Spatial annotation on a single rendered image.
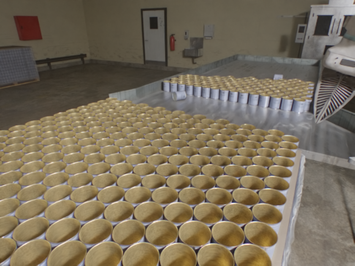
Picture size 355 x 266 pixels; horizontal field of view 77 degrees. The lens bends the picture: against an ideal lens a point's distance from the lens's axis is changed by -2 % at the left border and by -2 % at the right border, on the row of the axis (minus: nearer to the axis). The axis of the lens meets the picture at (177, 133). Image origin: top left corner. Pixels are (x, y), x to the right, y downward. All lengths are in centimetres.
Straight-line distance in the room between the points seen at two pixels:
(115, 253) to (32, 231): 21
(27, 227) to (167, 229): 31
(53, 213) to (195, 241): 35
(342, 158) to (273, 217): 61
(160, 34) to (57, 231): 865
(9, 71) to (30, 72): 58
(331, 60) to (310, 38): 545
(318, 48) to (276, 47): 182
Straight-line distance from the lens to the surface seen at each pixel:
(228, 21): 793
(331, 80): 62
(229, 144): 91
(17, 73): 825
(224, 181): 70
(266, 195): 69
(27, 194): 75
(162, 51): 903
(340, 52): 59
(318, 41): 604
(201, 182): 70
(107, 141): 93
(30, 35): 1010
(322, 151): 119
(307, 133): 135
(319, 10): 604
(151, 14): 923
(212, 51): 813
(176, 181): 69
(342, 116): 153
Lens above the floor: 158
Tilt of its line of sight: 25 degrees down
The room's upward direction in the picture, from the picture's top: straight up
